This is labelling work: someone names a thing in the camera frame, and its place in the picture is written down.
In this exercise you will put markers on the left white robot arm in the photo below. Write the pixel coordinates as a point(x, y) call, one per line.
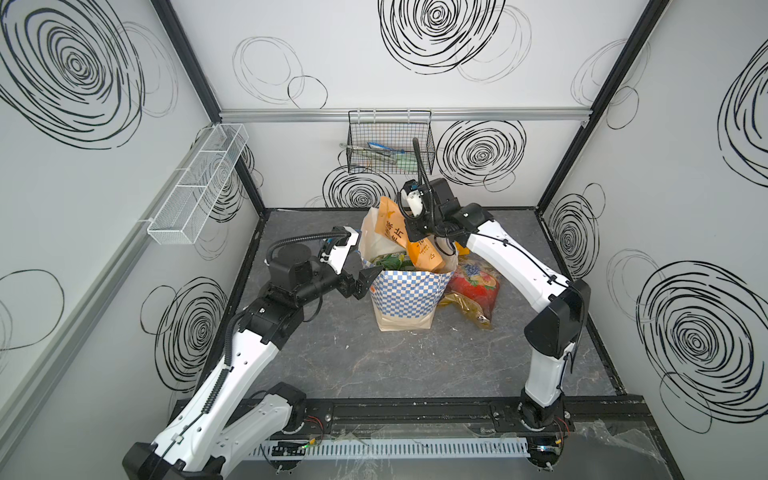
point(207, 440)

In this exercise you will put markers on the green pouch in basket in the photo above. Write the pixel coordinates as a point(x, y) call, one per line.
point(405, 162)

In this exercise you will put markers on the black corner frame post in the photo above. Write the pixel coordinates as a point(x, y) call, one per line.
point(189, 61)

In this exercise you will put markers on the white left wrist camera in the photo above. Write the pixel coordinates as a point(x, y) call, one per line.
point(337, 245)

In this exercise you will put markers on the right black corner post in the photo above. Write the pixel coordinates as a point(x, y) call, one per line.
point(625, 60)

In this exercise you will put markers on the clear acrylic wall shelf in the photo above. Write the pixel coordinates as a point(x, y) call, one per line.
point(187, 208)

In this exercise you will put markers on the orange potato chip bag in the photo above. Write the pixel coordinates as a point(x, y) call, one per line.
point(390, 223)

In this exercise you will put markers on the red gold snack bag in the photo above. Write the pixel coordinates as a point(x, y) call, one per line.
point(473, 289)

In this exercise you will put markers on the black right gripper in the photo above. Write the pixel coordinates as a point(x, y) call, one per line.
point(424, 225)

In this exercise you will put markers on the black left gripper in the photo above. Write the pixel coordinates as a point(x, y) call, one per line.
point(350, 285)

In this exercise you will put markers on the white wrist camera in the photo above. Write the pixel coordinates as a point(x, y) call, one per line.
point(337, 245)
point(411, 202)

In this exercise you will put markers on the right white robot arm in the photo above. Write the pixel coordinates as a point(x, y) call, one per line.
point(561, 305)

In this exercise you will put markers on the yellow snack bag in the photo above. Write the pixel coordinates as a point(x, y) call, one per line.
point(461, 250)

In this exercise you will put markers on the green snack bag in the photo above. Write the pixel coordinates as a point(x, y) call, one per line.
point(394, 262)

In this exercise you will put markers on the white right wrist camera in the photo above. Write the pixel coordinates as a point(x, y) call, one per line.
point(411, 202)

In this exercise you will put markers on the black wire wall basket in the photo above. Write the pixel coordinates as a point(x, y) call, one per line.
point(415, 136)

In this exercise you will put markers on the white slotted cable duct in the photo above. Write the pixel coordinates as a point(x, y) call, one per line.
point(430, 448)

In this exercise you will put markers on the blue checkered paper bag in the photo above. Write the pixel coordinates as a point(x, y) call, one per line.
point(402, 300)

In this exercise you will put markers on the blue item in basket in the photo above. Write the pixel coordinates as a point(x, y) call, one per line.
point(381, 148)

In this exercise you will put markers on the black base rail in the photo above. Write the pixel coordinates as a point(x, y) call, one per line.
point(500, 414)

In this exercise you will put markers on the aluminium wall rail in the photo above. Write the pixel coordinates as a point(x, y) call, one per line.
point(580, 114)

